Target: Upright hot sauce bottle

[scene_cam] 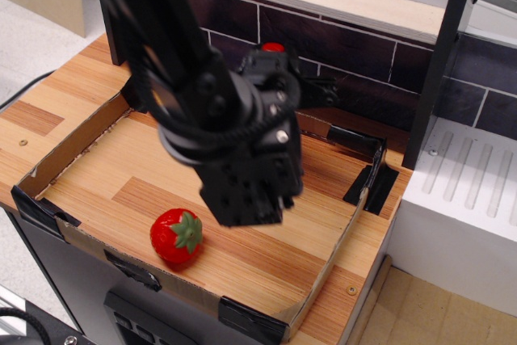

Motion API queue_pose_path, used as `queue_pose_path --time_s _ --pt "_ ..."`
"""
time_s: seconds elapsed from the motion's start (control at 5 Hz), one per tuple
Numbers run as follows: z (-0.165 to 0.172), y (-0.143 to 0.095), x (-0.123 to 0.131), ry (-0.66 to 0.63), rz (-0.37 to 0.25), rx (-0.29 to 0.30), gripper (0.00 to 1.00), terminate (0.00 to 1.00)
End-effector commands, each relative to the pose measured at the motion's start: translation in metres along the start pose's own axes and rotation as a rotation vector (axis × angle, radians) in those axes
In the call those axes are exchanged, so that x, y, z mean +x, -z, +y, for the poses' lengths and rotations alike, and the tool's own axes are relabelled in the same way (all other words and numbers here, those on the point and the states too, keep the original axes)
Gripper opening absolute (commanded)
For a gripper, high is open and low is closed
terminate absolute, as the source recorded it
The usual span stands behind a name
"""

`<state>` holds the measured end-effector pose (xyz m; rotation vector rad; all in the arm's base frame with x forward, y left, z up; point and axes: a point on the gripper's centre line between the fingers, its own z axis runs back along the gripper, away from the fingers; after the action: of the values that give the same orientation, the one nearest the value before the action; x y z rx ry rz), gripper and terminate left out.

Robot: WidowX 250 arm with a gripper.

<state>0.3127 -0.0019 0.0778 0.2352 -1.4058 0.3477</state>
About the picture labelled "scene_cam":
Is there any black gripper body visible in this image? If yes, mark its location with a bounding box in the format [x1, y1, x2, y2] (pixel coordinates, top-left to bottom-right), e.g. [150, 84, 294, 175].
[197, 48, 338, 227]

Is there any red hot sauce bottle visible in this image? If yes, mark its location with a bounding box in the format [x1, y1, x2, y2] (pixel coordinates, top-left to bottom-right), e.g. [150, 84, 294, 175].
[260, 42, 285, 53]

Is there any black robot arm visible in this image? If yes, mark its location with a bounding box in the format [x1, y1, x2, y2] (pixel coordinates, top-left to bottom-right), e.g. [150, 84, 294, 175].
[105, 0, 337, 226]

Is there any cardboard fence with black tape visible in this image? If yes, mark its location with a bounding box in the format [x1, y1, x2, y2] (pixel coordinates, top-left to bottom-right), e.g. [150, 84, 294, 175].
[2, 88, 407, 344]

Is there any red toy strawberry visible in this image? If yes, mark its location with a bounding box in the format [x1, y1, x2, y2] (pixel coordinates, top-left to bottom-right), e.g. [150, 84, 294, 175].
[150, 208, 203, 264]

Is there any white toy sink drainboard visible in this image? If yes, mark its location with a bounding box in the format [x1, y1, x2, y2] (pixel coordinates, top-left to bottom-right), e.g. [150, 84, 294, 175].
[388, 119, 516, 315]

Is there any black cable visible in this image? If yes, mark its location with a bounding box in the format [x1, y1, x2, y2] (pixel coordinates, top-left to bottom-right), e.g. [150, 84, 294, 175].
[0, 70, 56, 110]

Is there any black vertical post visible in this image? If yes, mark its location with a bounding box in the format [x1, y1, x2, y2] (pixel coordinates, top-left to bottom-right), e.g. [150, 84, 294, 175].
[402, 0, 477, 170]

